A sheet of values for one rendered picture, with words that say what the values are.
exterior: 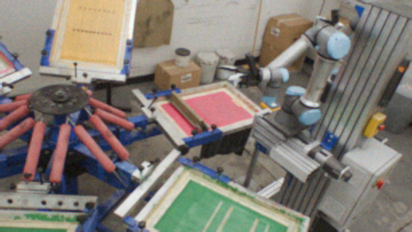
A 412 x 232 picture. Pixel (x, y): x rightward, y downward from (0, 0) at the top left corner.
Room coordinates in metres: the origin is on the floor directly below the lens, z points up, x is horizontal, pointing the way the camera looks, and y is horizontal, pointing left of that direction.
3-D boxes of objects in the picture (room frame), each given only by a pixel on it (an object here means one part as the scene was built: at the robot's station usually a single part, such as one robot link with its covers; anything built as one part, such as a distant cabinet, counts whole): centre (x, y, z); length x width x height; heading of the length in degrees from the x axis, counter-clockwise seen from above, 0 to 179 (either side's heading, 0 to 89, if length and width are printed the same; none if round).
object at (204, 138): (1.88, 0.01, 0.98); 0.30 x 0.05 x 0.07; 131
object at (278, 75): (1.63, -0.30, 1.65); 0.11 x 0.08 x 0.09; 114
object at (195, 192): (1.26, -0.05, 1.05); 1.08 x 0.61 x 0.23; 71
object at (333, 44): (1.73, -0.54, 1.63); 0.15 x 0.12 x 0.55; 24
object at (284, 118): (1.86, -0.49, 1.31); 0.15 x 0.15 x 0.10
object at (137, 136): (1.96, 0.34, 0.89); 1.24 x 0.06 x 0.06; 131
